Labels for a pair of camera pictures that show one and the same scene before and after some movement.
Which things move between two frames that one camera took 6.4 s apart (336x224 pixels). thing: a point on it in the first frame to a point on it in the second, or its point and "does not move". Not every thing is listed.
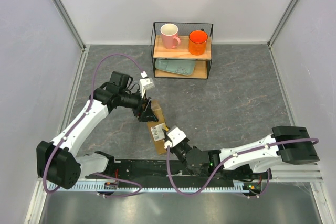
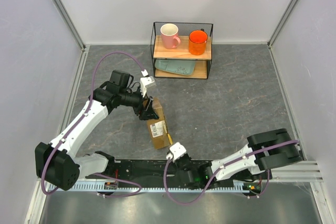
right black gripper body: [180, 152] to [184, 164]
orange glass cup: [197, 42] does not move
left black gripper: [144, 112] does not move
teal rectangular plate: [186, 67] does not move
